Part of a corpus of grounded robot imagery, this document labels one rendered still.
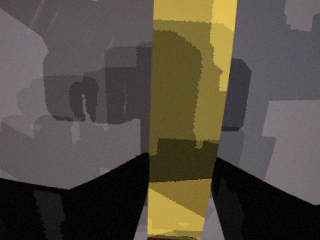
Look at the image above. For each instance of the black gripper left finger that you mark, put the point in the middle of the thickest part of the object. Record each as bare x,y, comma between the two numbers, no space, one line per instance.
106,208

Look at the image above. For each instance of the yellow bar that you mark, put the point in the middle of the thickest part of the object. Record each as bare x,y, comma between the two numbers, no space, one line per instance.
192,43

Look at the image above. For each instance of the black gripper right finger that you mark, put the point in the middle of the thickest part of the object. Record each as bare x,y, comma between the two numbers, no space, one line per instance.
250,209

